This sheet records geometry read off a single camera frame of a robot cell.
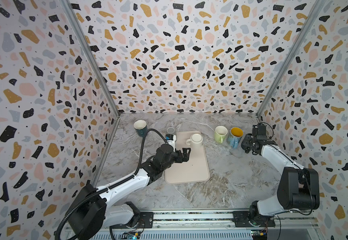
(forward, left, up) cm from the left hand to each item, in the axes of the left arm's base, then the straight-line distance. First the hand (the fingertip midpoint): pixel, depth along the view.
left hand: (186, 149), depth 80 cm
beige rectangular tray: (-4, -6, -17) cm, 19 cm away
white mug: (+11, -7, -10) cm, 16 cm away
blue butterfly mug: (+15, -33, -8) cm, 37 cm away
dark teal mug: (+25, +31, -10) cm, 41 cm away
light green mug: (+17, -23, -9) cm, 30 cm away
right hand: (+10, -41, -6) cm, 43 cm away
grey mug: (+27, +10, -17) cm, 34 cm away
